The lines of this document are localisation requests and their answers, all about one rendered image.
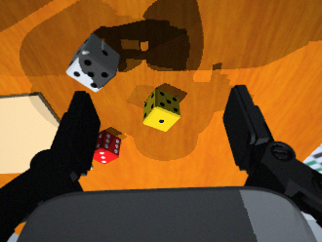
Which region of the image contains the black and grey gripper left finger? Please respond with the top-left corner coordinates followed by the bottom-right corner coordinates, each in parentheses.
top-left (0, 91), bottom-right (101, 242)

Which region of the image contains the red die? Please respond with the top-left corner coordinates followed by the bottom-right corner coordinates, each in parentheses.
top-left (94, 131), bottom-right (121, 164)

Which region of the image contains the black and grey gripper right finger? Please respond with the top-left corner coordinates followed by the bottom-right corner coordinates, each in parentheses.
top-left (222, 85), bottom-right (322, 228)

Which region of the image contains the yellow die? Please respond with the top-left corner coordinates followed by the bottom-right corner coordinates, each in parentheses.
top-left (142, 89), bottom-right (181, 132)

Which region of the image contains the beige flat mat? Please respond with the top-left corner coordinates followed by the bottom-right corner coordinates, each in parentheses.
top-left (0, 93), bottom-right (60, 174)

